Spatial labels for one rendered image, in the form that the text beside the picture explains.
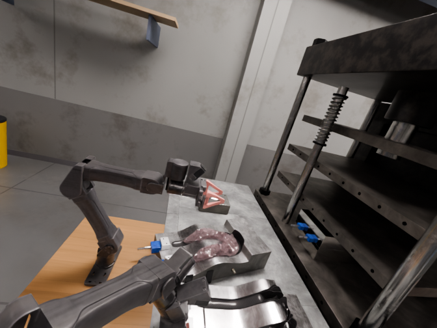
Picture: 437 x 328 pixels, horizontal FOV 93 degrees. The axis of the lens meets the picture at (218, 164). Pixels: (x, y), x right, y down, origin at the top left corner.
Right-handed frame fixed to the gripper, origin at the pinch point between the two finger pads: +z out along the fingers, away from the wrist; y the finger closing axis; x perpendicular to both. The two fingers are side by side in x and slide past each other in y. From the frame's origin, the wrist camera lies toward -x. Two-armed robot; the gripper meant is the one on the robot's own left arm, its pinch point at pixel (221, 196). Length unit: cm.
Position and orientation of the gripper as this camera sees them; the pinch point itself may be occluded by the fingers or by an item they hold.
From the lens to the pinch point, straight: 78.5
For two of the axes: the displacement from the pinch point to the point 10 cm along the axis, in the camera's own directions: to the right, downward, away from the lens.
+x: -2.7, 9.0, 3.3
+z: 9.6, 2.2, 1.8
